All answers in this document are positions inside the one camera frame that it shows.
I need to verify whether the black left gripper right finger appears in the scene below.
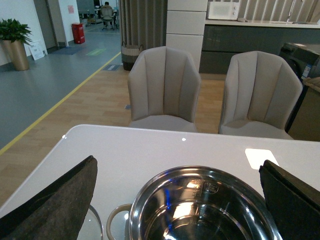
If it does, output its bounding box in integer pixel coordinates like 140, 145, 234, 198
259, 160, 320, 240

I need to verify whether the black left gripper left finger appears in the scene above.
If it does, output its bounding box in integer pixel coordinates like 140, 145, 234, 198
0, 155, 98, 240

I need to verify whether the glass pot lid with knob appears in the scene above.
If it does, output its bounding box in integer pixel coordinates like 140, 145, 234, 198
77, 205, 104, 240

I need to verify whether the white electric cooking pot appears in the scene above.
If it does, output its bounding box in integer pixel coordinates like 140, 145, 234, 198
106, 165, 281, 240

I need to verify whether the beige chair on right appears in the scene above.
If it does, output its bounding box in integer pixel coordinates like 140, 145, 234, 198
218, 51, 303, 140

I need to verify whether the beige chair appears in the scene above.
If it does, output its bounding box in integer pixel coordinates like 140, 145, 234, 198
218, 51, 303, 140
128, 46, 202, 133

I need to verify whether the black washing machine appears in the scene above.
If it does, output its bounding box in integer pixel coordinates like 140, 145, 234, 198
278, 42, 320, 133

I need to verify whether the white framed sign board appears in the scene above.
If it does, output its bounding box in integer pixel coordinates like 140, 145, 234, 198
29, 40, 48, 61

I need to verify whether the beige chair on left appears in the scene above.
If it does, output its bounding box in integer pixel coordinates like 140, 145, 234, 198
128, 46, 202, 133

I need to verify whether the woven laundry basket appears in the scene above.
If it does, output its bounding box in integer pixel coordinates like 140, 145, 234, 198
121, 41, 144, 71

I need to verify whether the potted plant in gold planter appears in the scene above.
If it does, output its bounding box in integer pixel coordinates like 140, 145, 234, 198
0, 18, 31, 71

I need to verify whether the kitchen counter with cabinets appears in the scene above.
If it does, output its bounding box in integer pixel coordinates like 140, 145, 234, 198
199, 21, 320, 74

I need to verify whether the red bin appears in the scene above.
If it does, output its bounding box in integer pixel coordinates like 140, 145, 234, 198
71, 23, 85, 44

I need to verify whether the person seated in office chair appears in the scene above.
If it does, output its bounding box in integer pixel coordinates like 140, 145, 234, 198
100, 1, 116, 30

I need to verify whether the white microwave oven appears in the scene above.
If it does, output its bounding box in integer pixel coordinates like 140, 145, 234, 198
207, 1, 240, 20

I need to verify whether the white pillar column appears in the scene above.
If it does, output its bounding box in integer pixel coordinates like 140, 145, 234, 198
165, 0, 208, 69

